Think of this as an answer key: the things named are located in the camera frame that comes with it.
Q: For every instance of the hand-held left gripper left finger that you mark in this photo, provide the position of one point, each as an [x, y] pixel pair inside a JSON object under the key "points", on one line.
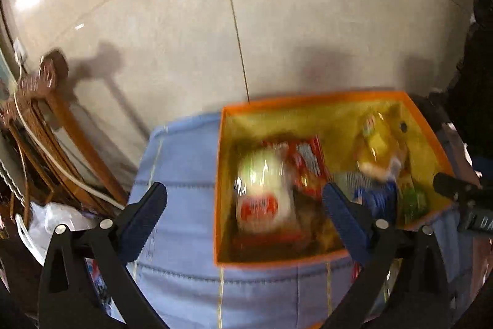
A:
{"points": [[142, 225]]}

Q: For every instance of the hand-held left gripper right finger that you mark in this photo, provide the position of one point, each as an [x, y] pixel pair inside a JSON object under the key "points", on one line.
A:
{"points": [[346, 225]]}

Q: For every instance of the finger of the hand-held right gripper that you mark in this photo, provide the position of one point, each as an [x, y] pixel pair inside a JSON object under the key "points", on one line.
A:
{"points": [[458, 188], [483, 164]]}

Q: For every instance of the blue snack packet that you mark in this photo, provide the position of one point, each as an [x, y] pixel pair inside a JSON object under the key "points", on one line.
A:
{"points": [[379, 196]]}

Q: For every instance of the green snack packet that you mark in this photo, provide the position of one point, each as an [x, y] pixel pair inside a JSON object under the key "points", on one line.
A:
{"points": [[414, 198]]}

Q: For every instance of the red snack packet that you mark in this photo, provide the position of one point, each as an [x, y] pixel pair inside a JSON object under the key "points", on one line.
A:
{"points": [[308, 159]]}

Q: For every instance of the white packet with red label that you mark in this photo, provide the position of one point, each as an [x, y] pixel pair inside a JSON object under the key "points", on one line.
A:
{"points": [[262, 194]]}

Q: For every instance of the yellow packet with red label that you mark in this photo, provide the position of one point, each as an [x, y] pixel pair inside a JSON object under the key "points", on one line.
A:
{"points": [[379, 140]]}

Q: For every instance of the orange cardboard box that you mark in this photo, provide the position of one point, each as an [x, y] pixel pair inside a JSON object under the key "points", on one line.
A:
{"points": [[231, 159]]}

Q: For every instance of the blue checked tablecloth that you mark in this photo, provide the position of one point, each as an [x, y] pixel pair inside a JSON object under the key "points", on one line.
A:
{"points": [[181, 198]]}

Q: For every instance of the white plastic bag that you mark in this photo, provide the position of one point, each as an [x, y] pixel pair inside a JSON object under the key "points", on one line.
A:
{"points": [[50, 221]]}

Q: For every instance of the brown carved wooden chair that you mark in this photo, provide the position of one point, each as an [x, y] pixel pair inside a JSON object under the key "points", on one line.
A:
{"points": [[50, 109]]}

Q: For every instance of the white wall socket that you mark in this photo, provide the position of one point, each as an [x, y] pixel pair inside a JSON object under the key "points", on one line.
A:
{"points": [[20, 51]]}

